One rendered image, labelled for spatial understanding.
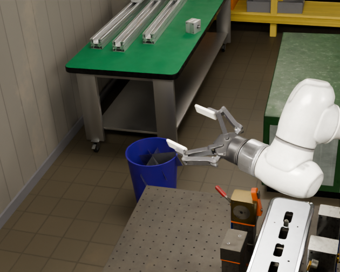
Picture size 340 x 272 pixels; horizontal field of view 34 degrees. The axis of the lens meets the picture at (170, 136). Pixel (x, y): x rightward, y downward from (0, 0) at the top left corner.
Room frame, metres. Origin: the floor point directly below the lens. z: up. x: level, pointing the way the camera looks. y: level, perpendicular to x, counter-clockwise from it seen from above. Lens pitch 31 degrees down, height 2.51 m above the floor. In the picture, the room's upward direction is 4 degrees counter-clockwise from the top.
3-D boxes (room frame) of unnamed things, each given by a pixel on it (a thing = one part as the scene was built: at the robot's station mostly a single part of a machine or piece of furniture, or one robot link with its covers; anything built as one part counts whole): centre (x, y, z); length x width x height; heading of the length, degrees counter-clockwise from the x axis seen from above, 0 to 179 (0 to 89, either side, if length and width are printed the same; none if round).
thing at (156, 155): (3.20, 0.11, 0.24); 0.41 x 0.38 x 0.48; 70
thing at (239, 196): (1.86, -0.29, 0.88); 0.14 x 0.09 x 0.36; 68
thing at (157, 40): (4.94, -0.03, 0.47); 2.47 x 0.93 x 0.94; 162
